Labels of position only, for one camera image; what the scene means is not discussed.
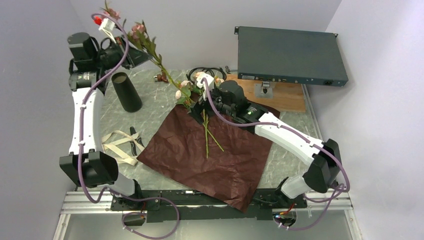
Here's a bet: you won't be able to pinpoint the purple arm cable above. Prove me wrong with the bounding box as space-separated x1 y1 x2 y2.
201 77 350 232
76 12 180 240

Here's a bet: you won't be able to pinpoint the beige ribbon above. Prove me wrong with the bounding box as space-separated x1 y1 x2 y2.
101 130 145 166

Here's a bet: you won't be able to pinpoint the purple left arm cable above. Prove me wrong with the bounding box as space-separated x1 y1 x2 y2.
76 12 180 240

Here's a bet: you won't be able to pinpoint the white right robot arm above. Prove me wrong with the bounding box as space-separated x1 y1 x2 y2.
181 72 351 208

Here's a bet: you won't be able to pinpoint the coiled black cable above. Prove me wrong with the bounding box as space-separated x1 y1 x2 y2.
187 66 228 82

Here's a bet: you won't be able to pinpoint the pink flower stem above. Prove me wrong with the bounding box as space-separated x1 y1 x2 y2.
99 1 180 89

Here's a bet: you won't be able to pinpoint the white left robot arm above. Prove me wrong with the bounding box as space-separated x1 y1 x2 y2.
59 32 149 210

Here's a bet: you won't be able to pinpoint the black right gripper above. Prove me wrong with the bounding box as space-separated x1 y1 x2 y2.
187 85 236 125

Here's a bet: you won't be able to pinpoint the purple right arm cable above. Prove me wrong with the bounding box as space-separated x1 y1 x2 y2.
201 77 350 232

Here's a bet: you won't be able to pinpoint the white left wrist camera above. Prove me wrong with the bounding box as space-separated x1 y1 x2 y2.
92 15 117 44

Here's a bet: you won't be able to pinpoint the black pruning shears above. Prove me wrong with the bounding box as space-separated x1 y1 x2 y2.
129 126 145 157

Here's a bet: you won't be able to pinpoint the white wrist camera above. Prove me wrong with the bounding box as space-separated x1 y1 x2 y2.
92 15 117 44
195 71 215 103

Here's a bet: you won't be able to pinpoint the aluminium frame rail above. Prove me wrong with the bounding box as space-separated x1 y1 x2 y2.
52 187 364 240

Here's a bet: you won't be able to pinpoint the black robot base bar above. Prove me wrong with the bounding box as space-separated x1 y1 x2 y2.
110 186 307 223

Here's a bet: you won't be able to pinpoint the black cone vase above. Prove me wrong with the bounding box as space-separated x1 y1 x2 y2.
111 72 143 113

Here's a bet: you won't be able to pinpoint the dark red wrapping paper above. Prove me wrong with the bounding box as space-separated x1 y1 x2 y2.
137 105 272 213

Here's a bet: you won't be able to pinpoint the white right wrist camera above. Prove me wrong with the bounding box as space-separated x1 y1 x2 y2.
195 71 215 103

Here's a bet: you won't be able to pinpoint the wooden board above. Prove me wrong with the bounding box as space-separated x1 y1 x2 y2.
226 74 306 113

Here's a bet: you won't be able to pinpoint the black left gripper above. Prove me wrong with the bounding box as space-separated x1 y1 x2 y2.
93 35 153 71

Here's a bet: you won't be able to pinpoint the dark green network switch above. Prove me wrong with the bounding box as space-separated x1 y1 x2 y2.
234 26 349 87

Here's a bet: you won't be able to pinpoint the red flower bouquet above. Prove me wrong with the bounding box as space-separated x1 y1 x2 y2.
175 71 224 158

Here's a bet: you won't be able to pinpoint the brown small figurine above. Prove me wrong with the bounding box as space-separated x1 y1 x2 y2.
153 74 169 83

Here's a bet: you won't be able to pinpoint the metal switch stand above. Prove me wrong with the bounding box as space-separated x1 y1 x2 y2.
254 81 276 99

